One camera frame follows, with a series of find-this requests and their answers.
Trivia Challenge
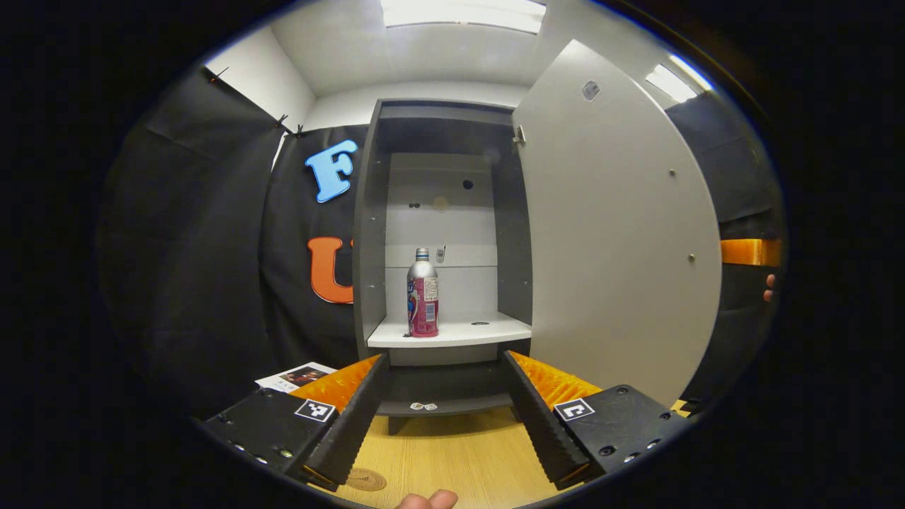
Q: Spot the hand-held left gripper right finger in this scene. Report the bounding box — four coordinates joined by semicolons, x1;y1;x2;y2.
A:
501;350;690;492

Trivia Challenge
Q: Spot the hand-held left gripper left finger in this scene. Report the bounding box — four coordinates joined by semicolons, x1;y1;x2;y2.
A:
204;353;391;488

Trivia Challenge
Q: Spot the round brown coaster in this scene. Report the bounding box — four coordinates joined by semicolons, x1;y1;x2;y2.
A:
346;467;388;493

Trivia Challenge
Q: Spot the beige cabinet door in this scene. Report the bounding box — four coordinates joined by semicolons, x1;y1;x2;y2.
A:
512;39;723;409

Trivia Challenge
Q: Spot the grey cabinet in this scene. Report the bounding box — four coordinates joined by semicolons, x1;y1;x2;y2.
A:
351;99;535;435

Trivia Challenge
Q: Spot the silver red label bottle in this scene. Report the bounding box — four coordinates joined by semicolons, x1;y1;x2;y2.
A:
406;247;440;339

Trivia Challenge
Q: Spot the white cover book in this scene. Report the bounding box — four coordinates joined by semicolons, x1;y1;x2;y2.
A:
255;361;339;394

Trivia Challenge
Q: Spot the small ceiling light panel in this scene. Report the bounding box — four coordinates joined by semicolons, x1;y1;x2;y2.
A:
645;53;715;103

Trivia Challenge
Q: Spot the black backdrop cloth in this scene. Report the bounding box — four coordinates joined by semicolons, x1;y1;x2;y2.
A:
99;64;786;418

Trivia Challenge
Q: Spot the large ceiling light panel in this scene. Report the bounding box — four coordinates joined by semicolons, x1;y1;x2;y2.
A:
380;0;547;35

